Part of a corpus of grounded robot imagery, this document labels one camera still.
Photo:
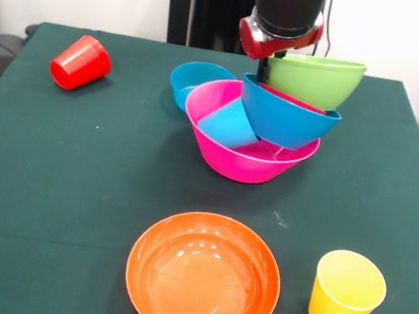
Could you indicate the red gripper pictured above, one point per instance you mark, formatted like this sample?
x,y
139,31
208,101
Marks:
x,y
257,45

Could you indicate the small crimson bowl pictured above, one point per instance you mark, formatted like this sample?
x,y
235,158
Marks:
x,y
294,100

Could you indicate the green bowl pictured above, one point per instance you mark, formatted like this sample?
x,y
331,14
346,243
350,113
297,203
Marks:
x,y
313,82

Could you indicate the large blue bowl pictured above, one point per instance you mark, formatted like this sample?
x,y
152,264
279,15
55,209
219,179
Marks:
x,y
282,124

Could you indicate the blue cup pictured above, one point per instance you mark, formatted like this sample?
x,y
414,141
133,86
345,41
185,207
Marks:
x,y
226,128

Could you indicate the large pink bowl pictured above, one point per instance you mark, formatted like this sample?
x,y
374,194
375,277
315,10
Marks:
x,y
240,166

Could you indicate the red cup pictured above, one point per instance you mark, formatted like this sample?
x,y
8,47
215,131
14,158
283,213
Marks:
x,y
81,63

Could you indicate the large orange bowl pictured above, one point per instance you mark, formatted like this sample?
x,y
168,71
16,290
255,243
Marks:
x,y
201,283

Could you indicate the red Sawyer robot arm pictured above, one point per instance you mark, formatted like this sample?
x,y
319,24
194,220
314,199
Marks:
x,y
289,6

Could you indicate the small blue bowl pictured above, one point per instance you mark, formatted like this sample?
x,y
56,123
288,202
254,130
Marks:
x,y
190,78

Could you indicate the dark green tablecloth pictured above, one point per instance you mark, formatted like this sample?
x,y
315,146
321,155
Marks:
x,y
89,186

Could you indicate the yellow cup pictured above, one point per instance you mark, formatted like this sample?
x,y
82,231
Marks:
x,y
337,305

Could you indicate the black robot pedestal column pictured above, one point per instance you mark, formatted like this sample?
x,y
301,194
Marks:
x,y
208,13

